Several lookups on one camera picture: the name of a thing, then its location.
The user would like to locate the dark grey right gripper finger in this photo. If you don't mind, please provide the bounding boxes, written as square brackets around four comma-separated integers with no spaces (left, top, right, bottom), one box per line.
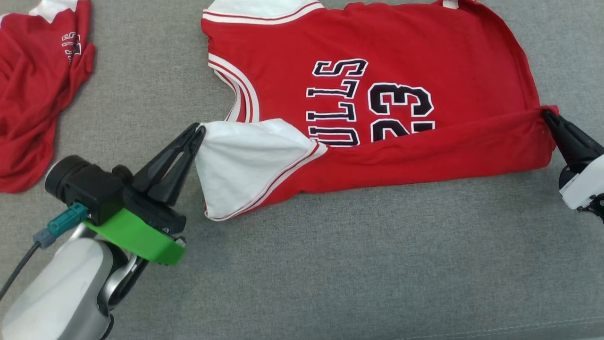
[542,112,587,172]
[542,109,604,160]

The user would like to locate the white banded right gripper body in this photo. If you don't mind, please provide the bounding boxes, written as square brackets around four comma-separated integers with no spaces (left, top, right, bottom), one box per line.
[559,154,604,212]

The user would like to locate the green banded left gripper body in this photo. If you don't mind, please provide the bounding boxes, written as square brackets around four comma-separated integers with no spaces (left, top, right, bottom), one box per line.
[85,187,187,266]

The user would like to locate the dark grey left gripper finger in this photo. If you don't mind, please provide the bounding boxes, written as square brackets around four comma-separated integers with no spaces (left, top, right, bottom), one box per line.
[146,127,207,206]
[132,123,205,192]

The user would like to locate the red Bulls 23 jersey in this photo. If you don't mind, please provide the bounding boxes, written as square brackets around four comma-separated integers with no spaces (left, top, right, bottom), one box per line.
[195,0,560,222]

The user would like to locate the red white basketball shorts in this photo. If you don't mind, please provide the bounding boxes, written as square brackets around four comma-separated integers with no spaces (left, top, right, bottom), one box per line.
[0,0,97,194]

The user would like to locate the grey fabric sofa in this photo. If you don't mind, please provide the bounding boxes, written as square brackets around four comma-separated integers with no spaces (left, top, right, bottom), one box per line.
[0,0,604,340]

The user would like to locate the teal cable connector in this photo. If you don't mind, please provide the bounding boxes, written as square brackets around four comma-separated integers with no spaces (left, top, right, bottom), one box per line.
[33,203,89,250]

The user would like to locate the thin black cable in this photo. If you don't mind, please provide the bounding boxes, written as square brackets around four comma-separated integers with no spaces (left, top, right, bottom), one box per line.
[0,241,42,301]

